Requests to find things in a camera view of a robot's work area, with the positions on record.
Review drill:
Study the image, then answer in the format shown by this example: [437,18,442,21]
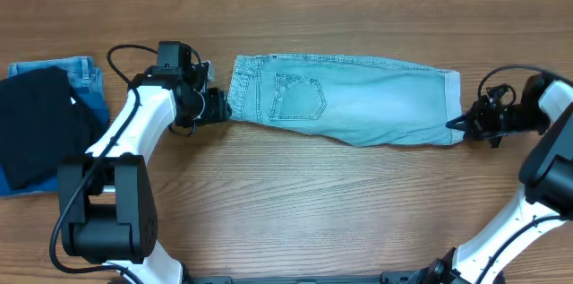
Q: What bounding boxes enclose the light blue denim shorts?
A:
[228,54,464,146]

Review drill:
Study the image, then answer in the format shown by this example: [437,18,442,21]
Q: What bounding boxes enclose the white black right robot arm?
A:
[407,78,572,284]

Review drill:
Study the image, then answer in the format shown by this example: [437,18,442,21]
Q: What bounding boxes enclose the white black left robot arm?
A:
[49,41,232,283]

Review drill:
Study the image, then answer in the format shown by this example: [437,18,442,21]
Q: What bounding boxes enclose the dark blue folded garment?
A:
[1,93,109,197]

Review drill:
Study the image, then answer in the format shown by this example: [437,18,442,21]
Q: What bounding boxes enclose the folded blue jeans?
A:
[8,56,104,98]

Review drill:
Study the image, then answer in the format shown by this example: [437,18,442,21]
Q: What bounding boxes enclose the black folded garment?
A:
[1,66,107,190]

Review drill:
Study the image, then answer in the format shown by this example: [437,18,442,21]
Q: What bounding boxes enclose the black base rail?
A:
[183,269,427,284]

